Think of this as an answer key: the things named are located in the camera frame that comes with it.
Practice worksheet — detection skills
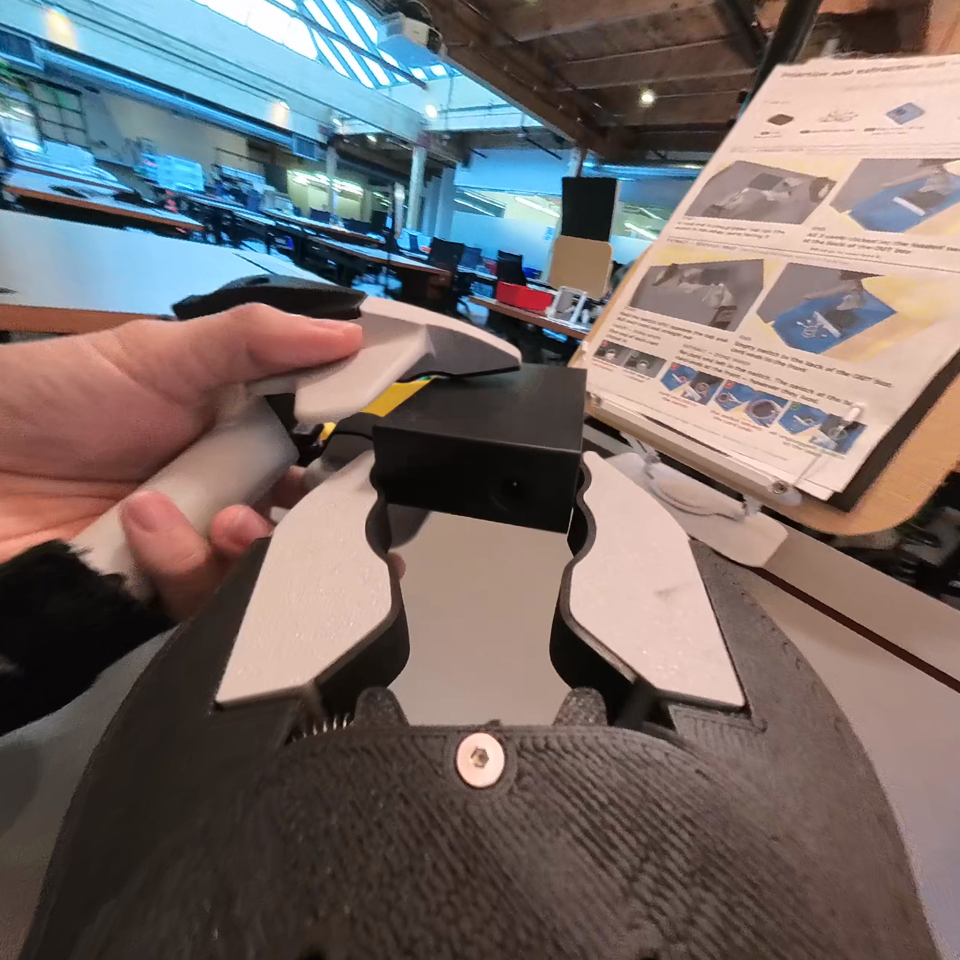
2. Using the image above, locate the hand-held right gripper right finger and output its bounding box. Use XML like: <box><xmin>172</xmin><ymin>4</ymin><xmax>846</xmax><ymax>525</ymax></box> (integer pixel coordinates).
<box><xmin>549</xmin><ymin>450</ymin><xmax>749</xmax><ymax>711</ymax></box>

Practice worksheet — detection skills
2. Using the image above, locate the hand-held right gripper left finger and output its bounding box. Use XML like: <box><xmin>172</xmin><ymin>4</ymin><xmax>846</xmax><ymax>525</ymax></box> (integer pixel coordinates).
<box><xmin>213</xmin><ymin>450</ymin><xmax>411</xmax><ymax>711</ymax></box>

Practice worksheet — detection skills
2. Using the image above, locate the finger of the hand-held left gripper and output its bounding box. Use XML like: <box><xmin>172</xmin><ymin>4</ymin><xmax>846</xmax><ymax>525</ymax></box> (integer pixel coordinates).
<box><xmin>358</xmin><ymin>297</ymin><xmax>523</xmax><ymax>378</ymax></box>
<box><xmin>249</xmin><ymin>347</ymin><xmax>438</xmax><ymax>426</ymax></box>

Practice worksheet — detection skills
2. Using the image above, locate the black network switch box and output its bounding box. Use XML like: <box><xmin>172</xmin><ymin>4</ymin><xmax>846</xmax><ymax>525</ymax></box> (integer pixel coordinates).
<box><xmin>372</xmin><ymin>365</ymin><xmax>588</xmax><ymax>535</ymax></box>

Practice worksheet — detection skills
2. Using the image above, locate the person's left hand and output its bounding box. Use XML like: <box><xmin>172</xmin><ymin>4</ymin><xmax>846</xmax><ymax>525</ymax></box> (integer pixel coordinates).
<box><xmin>0</xmin><ymin>302</ymin><xmax>408</xmax><ymax>624</ymax></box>

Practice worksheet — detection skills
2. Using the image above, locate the yellow plastic bin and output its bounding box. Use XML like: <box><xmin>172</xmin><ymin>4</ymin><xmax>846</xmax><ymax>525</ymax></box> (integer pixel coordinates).
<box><xmin>311</xmin><ymin>377</ymin><xmax>435</xmax><ymax>451</ymax></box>

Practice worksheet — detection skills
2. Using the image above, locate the red plastic bin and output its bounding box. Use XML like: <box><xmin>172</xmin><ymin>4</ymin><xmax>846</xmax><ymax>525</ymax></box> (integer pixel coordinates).
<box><xmin>495</xmin><ymin>281</ymin><xmax>558</xmax><ymax>312</ymax></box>

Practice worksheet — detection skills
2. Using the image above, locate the instruction sheet on stand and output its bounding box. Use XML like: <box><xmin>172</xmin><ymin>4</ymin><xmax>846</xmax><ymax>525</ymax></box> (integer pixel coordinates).
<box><xmin>568</xmin><ymin>52</ymin><xmax>960</xmax><ymax>570</ymax></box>

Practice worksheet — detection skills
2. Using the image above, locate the beige rounded board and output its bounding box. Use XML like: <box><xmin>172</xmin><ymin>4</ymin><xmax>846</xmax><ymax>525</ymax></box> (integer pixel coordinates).
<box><xmin>549</xmin><ymin>235</ymin><xmax>613</xmax><ymax>298</ymax></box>

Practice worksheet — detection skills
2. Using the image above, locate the black upright panel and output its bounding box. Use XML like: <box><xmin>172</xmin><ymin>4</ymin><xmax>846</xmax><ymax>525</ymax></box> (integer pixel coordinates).
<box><xmin>561</xmin><ymin>176</ymin><xmax>618</xmax><ymax>243</ymax></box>

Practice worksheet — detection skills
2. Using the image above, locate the ceiling projector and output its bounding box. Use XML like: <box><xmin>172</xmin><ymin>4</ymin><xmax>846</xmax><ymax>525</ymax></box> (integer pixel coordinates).
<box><xmin>378</xmin><ymin>11</ymin><xmax>445</xmax><ymax>55</ymax></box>

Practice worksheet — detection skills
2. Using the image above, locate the printed instruction sheet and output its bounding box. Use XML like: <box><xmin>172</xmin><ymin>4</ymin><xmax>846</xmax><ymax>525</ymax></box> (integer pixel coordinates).
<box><xmin>585</xmin><ymin>52</ymin><xmax>960</xmax><ymax>502</ymax></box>

